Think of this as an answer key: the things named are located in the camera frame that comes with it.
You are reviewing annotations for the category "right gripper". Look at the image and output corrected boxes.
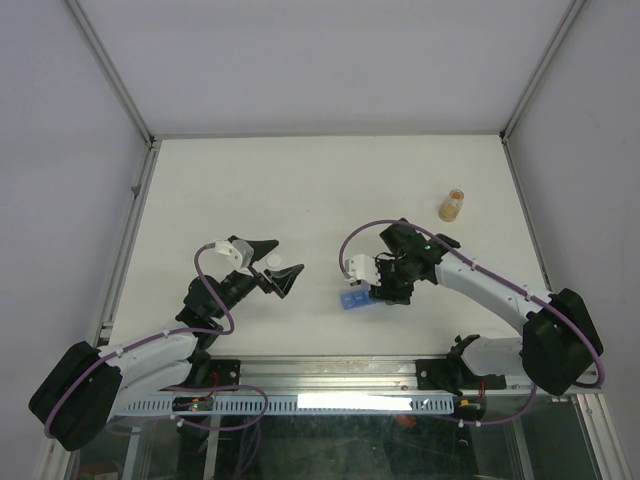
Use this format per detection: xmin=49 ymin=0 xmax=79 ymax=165
xmin=368 ymin=255 xmax=414 ymax=305

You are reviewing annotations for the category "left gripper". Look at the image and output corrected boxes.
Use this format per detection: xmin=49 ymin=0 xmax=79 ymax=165
xmin=212 ymin=240 xmax=302 ymax=319

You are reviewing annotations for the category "white bottle cap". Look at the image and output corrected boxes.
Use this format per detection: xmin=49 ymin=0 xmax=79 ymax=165
xmin=266 ymin=254 xmax=282 ymax=269

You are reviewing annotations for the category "blue weekly pill organizer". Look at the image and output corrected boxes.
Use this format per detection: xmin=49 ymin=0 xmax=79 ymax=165
xmin=340 ymin=289 xmax=374 ymax=311

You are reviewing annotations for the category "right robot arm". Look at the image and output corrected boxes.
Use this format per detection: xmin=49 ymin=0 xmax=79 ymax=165
xmin=371 ymin=221 xmax=603 ymax=395

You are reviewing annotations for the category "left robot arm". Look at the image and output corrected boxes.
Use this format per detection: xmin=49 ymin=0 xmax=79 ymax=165
xmin=28 ymin=236 xmax=304 ymax=451

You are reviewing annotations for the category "amber glass pill jar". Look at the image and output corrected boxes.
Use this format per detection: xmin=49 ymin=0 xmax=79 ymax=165
xmin=438 ymin=189 xmax=464 ymax=222

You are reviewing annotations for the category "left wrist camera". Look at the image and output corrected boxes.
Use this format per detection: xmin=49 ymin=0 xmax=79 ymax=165
xmin=213 ymin=239 xmax=255 ymax=275

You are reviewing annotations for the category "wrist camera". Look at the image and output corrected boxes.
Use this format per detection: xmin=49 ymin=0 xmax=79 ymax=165
xmin=345 ymin=254 xmax=381 ymax=286
xmin=213 ymin=239 xmax=255 ymax=275

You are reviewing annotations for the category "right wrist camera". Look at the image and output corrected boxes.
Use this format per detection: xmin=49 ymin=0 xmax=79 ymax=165
xmin=345 ymin=254 xmax=381 ymax=286

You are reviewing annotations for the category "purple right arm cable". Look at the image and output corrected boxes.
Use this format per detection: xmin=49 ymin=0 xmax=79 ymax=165
xmin=338 ymin=218 xmax=604 ymax=429

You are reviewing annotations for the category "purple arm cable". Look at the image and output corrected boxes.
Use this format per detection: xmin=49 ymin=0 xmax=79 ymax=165
xmin=338 ymin=218 xmax=604 ymax=429
xmin=44 ymin=243 xmax=269 ymax=439

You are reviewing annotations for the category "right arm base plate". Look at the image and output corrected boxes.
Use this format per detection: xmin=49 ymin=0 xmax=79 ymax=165
xmin=415 ymin=358 xmax=506 ymax=395

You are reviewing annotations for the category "aluminium mounting rail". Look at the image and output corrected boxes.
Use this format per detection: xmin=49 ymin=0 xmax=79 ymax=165
xmin=99 ymin=354 xmax=599 ymax=397

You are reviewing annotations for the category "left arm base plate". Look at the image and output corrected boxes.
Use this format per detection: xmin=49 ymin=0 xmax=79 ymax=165
xmin=164 ymin=357 xmax=242 ymax=392

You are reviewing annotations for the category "slotted grey cable duct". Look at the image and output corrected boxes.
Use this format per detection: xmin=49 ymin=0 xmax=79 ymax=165
xmin=118 ymin=393 xmax=454 ymax=417

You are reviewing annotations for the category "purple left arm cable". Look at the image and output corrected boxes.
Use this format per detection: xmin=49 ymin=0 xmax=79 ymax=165
xmin=44 ymin=243 xmax=269 ymax=439

